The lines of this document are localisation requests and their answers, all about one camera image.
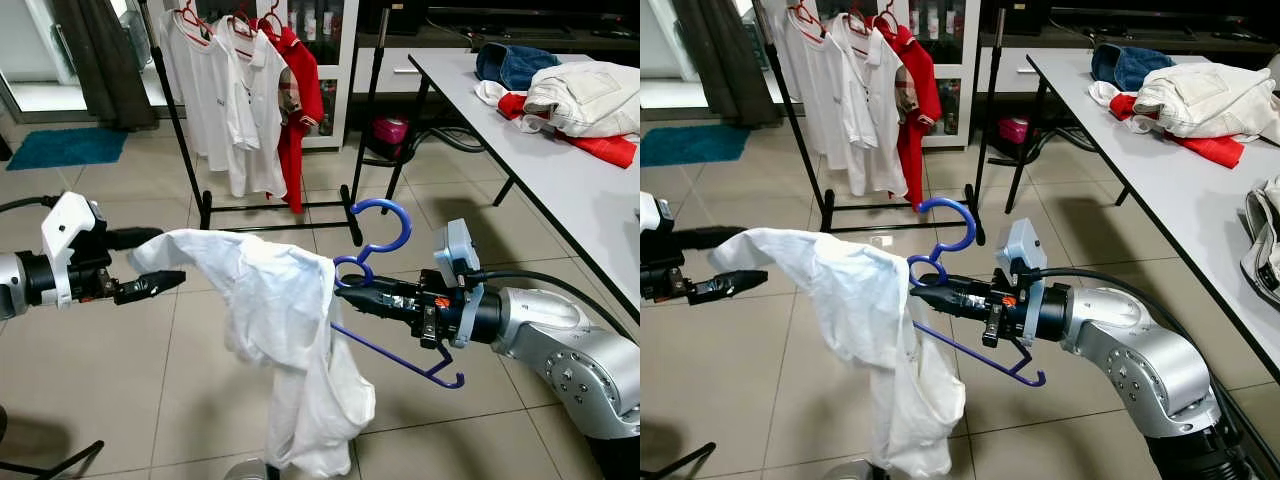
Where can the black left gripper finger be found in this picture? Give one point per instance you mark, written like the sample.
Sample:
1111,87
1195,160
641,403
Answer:
150,287
135,238
715,238
735,286

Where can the blue clothes hanger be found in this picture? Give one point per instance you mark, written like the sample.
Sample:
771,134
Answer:
409,226
973,226

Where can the white T-shirt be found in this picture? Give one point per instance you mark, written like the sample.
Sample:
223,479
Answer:
810,90
195,90
850,300
270,300

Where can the white seamed garment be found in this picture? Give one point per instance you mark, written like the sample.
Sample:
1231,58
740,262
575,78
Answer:
1265,240

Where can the red clothes hanger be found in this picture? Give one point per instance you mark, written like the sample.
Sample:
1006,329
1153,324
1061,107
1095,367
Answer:
888,18
805,15
188,15
240,20
270,20
860,18

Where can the teal floor mat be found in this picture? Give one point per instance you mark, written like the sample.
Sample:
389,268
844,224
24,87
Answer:
65,148
695,145

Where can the grey table black legs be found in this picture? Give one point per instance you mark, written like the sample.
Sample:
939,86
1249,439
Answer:
560,190
1180,200

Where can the red cloth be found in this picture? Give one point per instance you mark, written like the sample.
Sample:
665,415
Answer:
1210,150
600,150

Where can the white polo shirt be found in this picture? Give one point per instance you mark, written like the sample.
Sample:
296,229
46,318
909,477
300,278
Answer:
875,120
255,120

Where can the black metal stand legs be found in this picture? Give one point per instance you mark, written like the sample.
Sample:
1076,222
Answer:
690,458
75,455

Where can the dark curtain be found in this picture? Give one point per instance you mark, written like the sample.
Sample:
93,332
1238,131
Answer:
100,60
720,60

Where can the grey robot foot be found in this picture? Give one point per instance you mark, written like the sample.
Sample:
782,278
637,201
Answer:
850,471
250,470

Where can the red polo shirt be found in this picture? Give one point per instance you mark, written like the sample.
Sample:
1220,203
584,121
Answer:
925,95
308,95

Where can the white framed glass door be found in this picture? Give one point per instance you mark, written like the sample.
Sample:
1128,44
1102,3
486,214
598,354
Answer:
35,50
660,50

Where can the plaid checked cloth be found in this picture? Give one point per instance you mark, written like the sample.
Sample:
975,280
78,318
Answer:
905,88
291,88

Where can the white low drawer console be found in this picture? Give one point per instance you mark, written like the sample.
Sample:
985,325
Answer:
1015,70
400,75

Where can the white cloth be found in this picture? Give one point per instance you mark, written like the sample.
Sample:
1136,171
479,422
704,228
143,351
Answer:
492,95
1105,93

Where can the white glass-door cabinet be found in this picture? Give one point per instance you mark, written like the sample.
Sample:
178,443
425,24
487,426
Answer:
348,60
968,60

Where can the blue jeans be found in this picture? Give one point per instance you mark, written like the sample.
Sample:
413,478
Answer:
1130,65
515,65

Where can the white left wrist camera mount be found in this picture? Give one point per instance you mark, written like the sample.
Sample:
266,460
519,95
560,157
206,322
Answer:
68,230
648,215

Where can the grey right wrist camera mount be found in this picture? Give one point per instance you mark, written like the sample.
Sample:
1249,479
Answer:
458,250
1020,250

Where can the black clothes rack silver rail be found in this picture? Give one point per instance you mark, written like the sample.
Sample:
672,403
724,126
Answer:
975,225
352,215

